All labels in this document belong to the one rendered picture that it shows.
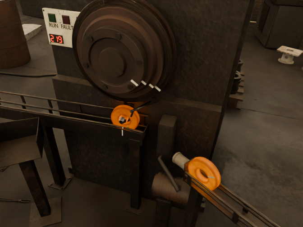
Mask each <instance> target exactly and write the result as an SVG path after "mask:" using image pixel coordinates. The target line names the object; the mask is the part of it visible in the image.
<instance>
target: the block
mask: <svg viewBox="0 0 303 227"><path fill-rule="evenodd" d="M176 126H177V117H176V116H172V115H167V114H164V115H163V116H162V118H161V120H160V122H159V126H158V138H157V150H156V156H157V157H158V156H159V155H160V154H161V153H163V154H164V156H163V157H162V159H166V160H169V159H170V158H171V155H172V152H173V149H174V140H175V133H176Z"/></svg>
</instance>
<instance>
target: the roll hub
mask: <svg viewBox="0 0 303 227"><path fill-rule="evenodd" d="M116 33H120V34H121V39H120V40H117V39H116V37H115V35H116ZM88 36H92V37H93V39H94V40H93V42H89V41H88V40H87V38H88ZM81 59H82V64H83V63H84V62H85V63H87V64H88V65H89V66H88V68H84V69H85V71H86V73H87V74H88V76H89V77H90V78H91V80H92V81H93V82H94V83H95V84H97V85H98V86H99V87H100V88H102V87H103V85H107V87H108V88H107V90H106V91H108V92H112V93H117V94H123V93H127V92H130V91H132V90H134V89H135V88H136V87H137V86H136V85H135V84H133V83H132V82H131V80H133V81H134V82H136V83H137V84H138V85H139V84H140V82H141V81H142V80H143V78H144V77H145V75H146V72H147V55H146V52H145V50H144V47H143V46H142V44H141V42H140V41H139V39H138V38H137V37H136V36H135V35H134V34H133V33H131V32H130V31H128V30H126V29H125V28H122V27H119V26H115V25H106V26H102V27H100V28H98V29H96V30H94V31H92V32H91V33H89V34H88V35H87V37H86V38H85V40H84V41H83V44H82V48H81ZM137 59H139V60H141V62H142V63H141V65H140V66H139V65H136V61H137ZM129 84H131V85H133V89H132V90H129V89H128V87H127V86H128V85H129ZM102 89H103V88H102Z"/></svg>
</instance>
